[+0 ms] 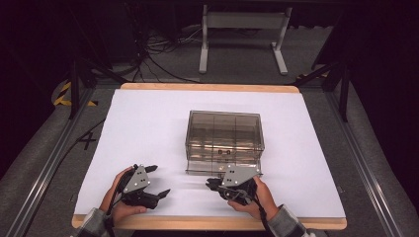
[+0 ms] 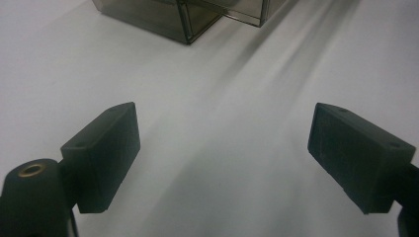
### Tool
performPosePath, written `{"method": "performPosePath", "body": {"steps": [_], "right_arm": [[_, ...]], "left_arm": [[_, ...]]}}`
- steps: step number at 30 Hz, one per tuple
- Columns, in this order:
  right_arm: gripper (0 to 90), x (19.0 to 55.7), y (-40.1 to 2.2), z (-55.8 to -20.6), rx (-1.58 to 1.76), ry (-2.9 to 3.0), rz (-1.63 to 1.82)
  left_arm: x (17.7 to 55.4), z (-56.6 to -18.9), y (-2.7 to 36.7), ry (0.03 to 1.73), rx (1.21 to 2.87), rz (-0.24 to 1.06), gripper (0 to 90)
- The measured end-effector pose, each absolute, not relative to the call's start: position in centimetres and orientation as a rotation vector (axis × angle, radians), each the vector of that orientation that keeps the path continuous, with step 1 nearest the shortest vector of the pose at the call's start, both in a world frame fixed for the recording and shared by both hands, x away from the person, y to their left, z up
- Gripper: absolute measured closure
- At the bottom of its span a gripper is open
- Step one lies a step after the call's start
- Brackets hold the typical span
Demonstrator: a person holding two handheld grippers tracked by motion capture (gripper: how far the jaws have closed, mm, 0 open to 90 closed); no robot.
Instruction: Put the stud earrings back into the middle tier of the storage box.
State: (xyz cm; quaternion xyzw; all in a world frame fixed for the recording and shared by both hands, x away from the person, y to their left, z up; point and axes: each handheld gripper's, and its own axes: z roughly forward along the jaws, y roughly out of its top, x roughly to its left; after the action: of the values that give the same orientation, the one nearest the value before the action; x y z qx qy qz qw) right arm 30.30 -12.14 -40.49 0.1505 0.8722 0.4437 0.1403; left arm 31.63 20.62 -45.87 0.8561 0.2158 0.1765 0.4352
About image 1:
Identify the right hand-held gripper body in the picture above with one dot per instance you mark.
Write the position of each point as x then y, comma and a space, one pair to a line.
238, 176

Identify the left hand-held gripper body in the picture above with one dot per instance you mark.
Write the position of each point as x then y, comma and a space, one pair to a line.
136, 181

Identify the transparent gray drawer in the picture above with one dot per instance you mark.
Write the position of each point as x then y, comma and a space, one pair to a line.
201, 168

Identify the transparent gray drawer box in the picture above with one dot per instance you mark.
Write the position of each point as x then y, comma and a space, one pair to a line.
224, 131

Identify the person's left hand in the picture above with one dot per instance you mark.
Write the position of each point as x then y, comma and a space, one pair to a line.
123, 210

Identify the person's right hand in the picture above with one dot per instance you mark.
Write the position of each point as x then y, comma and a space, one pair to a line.
260, 200

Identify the white table sheet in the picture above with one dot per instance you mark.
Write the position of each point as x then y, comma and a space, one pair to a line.
148, 131

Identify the wooden table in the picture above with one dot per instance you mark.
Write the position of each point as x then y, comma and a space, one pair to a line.
210, 87

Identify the black metal stand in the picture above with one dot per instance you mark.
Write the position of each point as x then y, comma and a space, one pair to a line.
74, 89
345, 98

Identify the aluminium floor rail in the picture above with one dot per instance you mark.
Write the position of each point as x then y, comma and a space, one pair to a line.
362, 164
49, 164

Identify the white desk frame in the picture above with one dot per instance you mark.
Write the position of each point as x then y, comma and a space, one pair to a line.
243, 20

